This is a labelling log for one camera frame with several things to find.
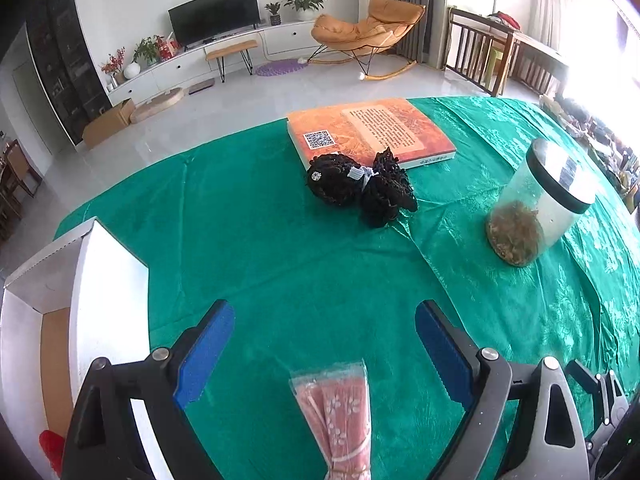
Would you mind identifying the red yarn ball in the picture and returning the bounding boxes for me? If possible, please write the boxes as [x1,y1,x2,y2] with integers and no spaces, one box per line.
[39,430,66,478]

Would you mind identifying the grey curtain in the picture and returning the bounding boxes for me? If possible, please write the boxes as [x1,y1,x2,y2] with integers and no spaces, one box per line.
[396,0,448,68]

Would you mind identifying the red flower bouquet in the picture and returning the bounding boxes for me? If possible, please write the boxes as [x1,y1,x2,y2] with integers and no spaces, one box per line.
[100,47,126,88]

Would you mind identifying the dark wooden chair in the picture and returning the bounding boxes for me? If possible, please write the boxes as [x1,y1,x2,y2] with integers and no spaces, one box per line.
[445,6,516,98]

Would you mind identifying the round beige floor cushion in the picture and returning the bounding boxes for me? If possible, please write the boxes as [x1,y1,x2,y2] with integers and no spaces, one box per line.
[129,87,186,123]

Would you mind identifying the brown cardboard box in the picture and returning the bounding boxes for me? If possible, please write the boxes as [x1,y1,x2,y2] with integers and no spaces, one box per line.
[81,98,137,150]

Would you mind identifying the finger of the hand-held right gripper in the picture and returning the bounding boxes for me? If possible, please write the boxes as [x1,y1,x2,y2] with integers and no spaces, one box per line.
[566,360,628,428]

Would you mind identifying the orange rocking armchair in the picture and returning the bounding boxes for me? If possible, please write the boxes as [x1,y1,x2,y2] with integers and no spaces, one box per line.
[307,0,427,81]

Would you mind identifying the black lace scrunchie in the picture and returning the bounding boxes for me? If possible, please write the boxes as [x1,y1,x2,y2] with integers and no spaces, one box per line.
[306,146,418,230]

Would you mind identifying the white television cabinet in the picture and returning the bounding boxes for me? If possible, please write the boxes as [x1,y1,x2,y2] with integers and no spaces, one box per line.
[105,19,328,106]

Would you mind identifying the white cardboard box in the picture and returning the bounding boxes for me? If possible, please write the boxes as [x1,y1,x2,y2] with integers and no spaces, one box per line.
[0,216,151,480]

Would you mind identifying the white sheer curtain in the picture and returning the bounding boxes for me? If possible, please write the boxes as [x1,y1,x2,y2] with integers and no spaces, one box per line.
[525,0,591,51]

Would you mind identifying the black display cabinet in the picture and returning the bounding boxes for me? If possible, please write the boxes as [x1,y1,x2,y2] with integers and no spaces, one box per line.
[25,0,113,147]

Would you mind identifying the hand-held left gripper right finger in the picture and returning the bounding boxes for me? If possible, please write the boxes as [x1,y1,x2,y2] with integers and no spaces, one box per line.
[415,300,591,480]

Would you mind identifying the large potted plant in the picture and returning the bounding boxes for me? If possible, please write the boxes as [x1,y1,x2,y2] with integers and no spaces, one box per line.
[283,0,328,22]

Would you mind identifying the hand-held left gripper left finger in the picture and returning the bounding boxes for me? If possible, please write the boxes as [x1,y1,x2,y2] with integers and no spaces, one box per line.
[60,299,237,480]

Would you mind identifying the clear jar with black lid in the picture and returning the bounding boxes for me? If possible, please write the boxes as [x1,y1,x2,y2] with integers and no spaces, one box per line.
[485,138,598,267]

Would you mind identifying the pile of cluttered household goods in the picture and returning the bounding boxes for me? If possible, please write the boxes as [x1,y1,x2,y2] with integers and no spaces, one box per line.
[537,92,640,211]

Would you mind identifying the orange book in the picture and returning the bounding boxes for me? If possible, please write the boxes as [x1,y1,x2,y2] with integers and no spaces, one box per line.
[286,98,458,172]

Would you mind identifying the pink socks packet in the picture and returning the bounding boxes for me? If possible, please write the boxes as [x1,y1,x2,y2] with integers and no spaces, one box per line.
[290,359,373,480]

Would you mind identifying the dark wooden table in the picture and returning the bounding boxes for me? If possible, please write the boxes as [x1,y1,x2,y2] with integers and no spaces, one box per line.
[510,30,571,96]

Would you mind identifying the green patterned tablecloth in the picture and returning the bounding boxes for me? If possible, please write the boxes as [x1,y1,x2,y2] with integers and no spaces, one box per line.
[52,96,640,480]

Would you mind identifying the purple round mat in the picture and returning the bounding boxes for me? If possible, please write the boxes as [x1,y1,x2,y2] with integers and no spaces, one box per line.
[256,58,301,77]

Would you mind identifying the green stool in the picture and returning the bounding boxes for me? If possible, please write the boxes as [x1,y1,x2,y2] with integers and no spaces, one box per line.
[487,49,505,86]

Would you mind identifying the black television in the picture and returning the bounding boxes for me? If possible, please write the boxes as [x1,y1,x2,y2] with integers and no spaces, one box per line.
[167,0,262,50]

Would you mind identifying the wooden bench with metal legs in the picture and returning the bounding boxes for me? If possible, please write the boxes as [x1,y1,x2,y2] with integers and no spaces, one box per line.
[205,39,259,83]

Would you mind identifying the bushy green potted plant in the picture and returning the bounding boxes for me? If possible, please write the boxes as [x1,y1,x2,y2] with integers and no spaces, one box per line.
[132,35,161,65]

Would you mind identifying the wooden dining chairs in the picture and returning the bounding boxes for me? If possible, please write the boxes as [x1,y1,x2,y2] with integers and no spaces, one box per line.
[0,140,43,241]

